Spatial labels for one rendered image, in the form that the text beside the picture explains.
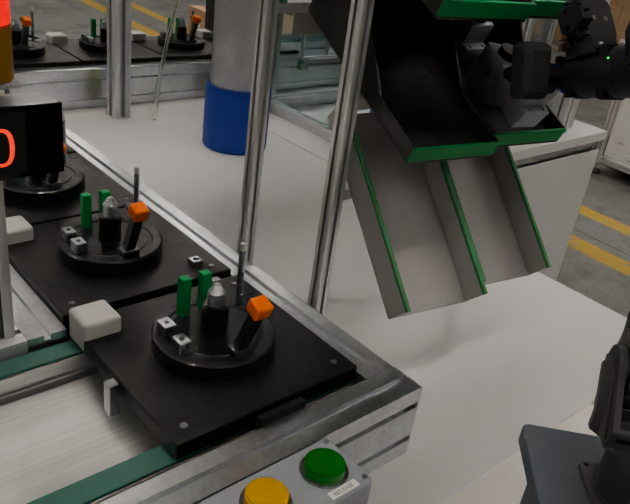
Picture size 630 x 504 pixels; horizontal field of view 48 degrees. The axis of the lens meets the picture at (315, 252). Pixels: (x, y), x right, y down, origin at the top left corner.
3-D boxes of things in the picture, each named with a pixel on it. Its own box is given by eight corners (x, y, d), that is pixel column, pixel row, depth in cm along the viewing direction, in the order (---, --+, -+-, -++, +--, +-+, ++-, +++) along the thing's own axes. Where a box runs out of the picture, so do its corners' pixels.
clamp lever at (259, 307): (253, 349, 78) (275, 307, 73) (238, 355, 77) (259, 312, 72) (236, 324, 79) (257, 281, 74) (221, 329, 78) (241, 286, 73)
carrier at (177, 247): (230, 281, 99) (237, 199, 94) (63, 330, 84) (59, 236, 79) (144, 214, 115) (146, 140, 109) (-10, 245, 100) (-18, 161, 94)
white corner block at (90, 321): (122, 344, 83) (122, 315, 81) (85, 356, 80) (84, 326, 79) (104, 325, 86) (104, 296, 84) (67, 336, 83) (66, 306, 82)
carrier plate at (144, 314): (355, 379, 83) (358, 364, 82) (175, 461, 68) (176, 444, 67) (236, 286, 98) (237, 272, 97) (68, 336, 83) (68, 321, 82)
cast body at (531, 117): (534, 127, 91) (572, 93, 86) (510, 128, 89) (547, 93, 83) (507, 75, 94) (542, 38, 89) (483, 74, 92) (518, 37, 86)
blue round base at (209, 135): (278, 151, 175) (285, 91, 169) (226, 159, 166) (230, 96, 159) (241, 131, 185) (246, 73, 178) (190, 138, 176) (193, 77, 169)
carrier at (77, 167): (143, 213, 115) (145, 139, 109) (-11, 244, 100) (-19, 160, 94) (78, 162, 130) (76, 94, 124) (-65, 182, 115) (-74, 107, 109)
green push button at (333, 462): (351, 481, 69) (354, 465, 68) (320, 498, 66) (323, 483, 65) (324, 455, 71) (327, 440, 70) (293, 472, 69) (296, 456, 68)
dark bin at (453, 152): (490, 156, 87) (523, 111, 82) (406, 165, 81) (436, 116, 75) (387, 13, 100) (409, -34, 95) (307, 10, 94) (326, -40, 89)
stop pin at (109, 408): (119, 413, 76) (120, 384, 75) (109, 417, 76) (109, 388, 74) (113, 406, 77) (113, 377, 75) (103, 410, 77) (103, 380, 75)
